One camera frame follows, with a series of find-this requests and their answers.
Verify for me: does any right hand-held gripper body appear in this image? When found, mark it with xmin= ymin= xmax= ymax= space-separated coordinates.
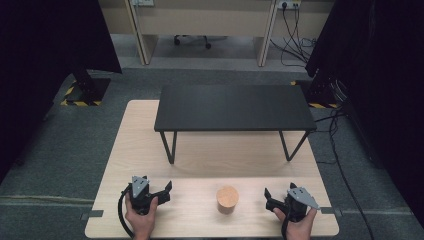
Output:
xmin=282 ymin=186 xmax=321 ymax=223

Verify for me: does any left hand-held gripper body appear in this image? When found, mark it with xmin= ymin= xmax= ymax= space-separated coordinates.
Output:
xmin=127 ymin=175 xmax=160 ymax=216

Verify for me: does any cork-coloured cylinder block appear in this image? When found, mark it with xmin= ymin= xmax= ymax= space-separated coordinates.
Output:
xmin=215 ymin=185 xmax=240 ymax=215

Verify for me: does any person's right hand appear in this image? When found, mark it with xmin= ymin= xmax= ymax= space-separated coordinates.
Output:
xmin=272 ymin=206 xmax=318 ymax=240

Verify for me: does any person's left hand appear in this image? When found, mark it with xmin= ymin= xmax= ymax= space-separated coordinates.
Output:
xmin=124 ymin=192 xmax=160 ymax=240

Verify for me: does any grey floor tape piece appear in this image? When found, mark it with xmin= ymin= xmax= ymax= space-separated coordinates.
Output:
xmin=319 ymin=206 xmax=344 ymax=218

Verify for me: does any yellow black hazard tape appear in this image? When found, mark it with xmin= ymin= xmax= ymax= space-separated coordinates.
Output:
xmin=60 ymin=79 xmax=103 ymax=107
xmin=289 ymin=79 xmax=341 ymax=110

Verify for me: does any black metal stand base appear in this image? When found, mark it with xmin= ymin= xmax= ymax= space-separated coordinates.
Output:
xmin=294 ymin=68 xmax=342 ymax=108
xmin=66 ymin=68 xmax=112 ymax=105

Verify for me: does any black low shelf table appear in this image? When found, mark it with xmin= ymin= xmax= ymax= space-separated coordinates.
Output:
xmin=153 ymin=84 xmax=318 ymax=165

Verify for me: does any black curtain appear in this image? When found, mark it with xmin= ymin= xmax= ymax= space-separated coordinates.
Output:
xmin=0 ymin=0 xmax=123 ymax=185
xmin=304 ymin=0 xmax=424 ymax=229

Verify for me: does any black office chair base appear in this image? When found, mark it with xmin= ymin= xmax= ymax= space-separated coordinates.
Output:
xmin=173 ymin=34 xmax=230 ymax=51

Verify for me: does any beige office desk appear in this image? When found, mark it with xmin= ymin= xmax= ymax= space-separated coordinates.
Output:
xmin=98 ymin=0 xmax=336 ymax=68

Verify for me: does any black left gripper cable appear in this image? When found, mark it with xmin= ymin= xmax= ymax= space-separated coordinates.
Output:
xmin=117 ymin=185 xmax=135 ymax=240

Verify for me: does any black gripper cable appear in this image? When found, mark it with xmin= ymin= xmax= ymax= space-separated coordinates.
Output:
xmin=281 ymin=203 xmax=292 ymax=240
xmin=117 ymin=185 xmax=135 ymax=240

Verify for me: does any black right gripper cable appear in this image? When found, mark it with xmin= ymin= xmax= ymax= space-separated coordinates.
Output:
xmin=281 ymin=203 xmax=292 ymax=240

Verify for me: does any black floor cable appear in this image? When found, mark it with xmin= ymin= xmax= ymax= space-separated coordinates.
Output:
xmin=313 ymin=109 xmax=377 ymax=240

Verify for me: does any black power cable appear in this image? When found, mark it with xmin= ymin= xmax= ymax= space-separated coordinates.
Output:
xmin=269 ymin=2 xmax=309 ymax=68
xmin=291 ymin=2 xmax=318 ymax=63

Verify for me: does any white wall socket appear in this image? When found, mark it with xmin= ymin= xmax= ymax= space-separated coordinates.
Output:
xmin=276 ymin=0 xmax=302 ymax=10

